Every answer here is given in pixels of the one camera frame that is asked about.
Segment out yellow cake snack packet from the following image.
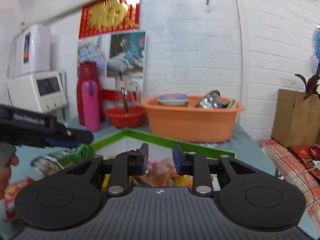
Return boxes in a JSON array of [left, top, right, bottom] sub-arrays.
[[174, 175, 193, 188]]

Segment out red checkered snack packet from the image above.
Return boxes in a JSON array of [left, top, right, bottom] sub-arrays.
[[3, 177, 35, 223]]

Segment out person's left hand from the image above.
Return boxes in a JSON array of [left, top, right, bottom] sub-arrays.
[[0, 154, 19, 200]]

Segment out green cardboard box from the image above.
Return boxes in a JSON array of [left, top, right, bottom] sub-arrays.
[[57, 127, 237, 190]]

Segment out peanut packet pink strip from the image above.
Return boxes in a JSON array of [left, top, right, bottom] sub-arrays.
[[140, 158, 176, 187]]

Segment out orange plastic tub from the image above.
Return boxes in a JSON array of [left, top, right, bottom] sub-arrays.
[[142, 95, 244, 143]]

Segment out white water dispenser machine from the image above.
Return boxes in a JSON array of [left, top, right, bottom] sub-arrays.
[[8, 71, 68, 114]]

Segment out red plastic basin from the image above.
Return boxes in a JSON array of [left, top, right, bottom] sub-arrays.
[[105, 106, 146, 128]]

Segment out clear dark candy packet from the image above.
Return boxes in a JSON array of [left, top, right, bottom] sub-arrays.
[[30, 149, 75, 177]]

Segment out green candy packet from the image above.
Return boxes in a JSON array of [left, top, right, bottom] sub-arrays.
[[68, 145, 95, 163]]

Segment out lidded tin container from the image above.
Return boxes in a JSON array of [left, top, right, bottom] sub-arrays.
[[157, 94, 189, 106]]

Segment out steel bowl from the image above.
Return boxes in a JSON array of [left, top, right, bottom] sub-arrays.
[[195, 90, 224, 109]]

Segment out glass pitcher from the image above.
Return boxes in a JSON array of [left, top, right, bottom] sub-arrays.
[[115, 76, 140, 114]]

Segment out red thermos jug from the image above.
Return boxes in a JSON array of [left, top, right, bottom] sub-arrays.
[[76, 61, 105, 125]]

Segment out pink thermos bottle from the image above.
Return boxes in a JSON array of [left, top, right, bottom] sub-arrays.
[[81, 80, 101, 132]]

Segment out bedding poster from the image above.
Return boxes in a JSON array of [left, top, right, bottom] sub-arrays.
[[78, 31, 147, 90]]

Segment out brown cardboard box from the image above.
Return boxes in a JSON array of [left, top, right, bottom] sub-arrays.
[[271, 89, 319, 147]]

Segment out dark red leafed plant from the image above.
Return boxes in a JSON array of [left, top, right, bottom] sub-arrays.
[[295, 64, 320, 100]]

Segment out blue paper fan decoration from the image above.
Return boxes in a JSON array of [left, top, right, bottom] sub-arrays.
[[313, 25, 320, 70]]

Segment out white wall water purifier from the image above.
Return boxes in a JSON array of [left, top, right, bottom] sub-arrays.
[[15, 24, 52, 76]]

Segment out red fu wall hanging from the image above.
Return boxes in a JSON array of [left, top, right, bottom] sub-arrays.
[[79, 0, 140, 39]]

